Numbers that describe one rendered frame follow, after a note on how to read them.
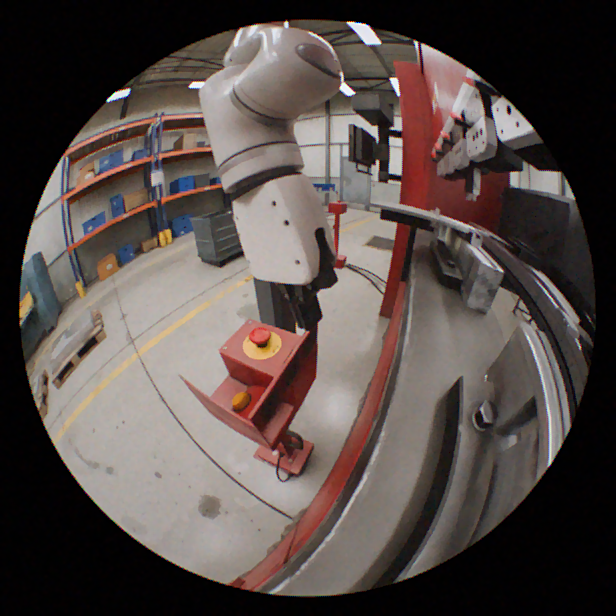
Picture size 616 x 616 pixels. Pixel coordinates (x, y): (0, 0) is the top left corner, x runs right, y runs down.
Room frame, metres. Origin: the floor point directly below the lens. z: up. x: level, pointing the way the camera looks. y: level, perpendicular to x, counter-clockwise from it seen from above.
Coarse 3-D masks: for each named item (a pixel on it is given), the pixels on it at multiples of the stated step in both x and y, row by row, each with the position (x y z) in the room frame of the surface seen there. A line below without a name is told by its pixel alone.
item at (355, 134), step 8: (352, 128) 1.63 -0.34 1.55; (360, 128) 1.62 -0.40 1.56; (352, 136) 1.63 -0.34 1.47; (360, 136) 1.62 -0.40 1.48; (368, 136) 1.73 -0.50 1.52; (352, 144) 1.63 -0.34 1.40; (360, 144) 1.62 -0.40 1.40; (368, 144) 1.73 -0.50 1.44; (376, 144) 1.90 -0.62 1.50; (352, 152) 1.63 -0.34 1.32; (360, 152) 1.62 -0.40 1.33; (368, 152) 1.73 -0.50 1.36; (376, 152) 1.91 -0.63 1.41; (352, 160) 1.63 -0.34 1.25; (360, 160) 1.70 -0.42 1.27; (368, 160) 1.74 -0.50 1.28
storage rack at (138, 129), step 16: (128, 128) 3.44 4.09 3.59; (144, 128) 4.19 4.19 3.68; (80, 144) 2.25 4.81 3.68; (96, 144) 2.95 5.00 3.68; (112, 144) 3.60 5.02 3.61; (144, 144) 4.52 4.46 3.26; (64, 160) 1.86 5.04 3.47; (144, 160) 3.85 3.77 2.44; (112, 176) 3.50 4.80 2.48; (144, 176) 4.51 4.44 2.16; (80, 192) 2.61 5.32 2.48; (144, 208) 3.77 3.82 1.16; (64, 224) 1.86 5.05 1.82; (112, 224) 3.52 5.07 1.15; (160, 224) 4.07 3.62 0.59; (80, 240) 2.19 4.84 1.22; (80, 272) 2.33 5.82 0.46
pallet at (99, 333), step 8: (96, 312) 1.13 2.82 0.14; (96, 320) 0.97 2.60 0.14; (96, 328) 0.84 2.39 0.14; (88, 336) 0.69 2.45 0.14; (96, 336) 0.76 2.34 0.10; (104, 336) 0.84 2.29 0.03; (80, 344) 0.54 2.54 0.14; (96, 344) 0.70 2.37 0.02; (72, 352) 0.38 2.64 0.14; (88, 352) 0.56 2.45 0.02; (72, 360) 0.31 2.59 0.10; (80, 360) 0.40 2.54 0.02; (72, 368) 0.24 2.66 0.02; (56, 376) -0.04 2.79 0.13; (64, 376) 0.06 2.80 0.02; (56, 384) -0.13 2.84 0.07
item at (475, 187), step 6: (474, 168) 0.40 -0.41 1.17; (468, 174) 0.45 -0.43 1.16; (474, 174) 0.40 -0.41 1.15; (480, 174) 0.39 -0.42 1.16; (468, 180) 0.45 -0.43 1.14; (474, 180) 0.40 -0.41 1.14; (468, 186) 0.45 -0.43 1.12; (474, 186) 0.40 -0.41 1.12; (468, 192) 0.45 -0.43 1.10; (474, 192) 0.40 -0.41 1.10; (468, 198) 0.46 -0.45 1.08; (474, 198) 0.41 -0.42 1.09
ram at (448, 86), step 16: (432, 48) 0.54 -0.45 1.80; (432, 64) 0.68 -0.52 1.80; (448, 64) 0.41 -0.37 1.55; (432, 80) 0.82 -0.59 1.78; (448, 80) 0.47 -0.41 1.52; (480, 80) 0.22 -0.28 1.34; (432, 96) 0.96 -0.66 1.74; (448, 96) 0.53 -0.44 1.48; (464, 96) 0.35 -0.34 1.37; (432, 112) 1.07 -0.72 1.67; (448, 112) 0.58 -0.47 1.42; (432, 128) 1.15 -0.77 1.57; (448, 128) 0.62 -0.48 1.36; (432, 144) 1.19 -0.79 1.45
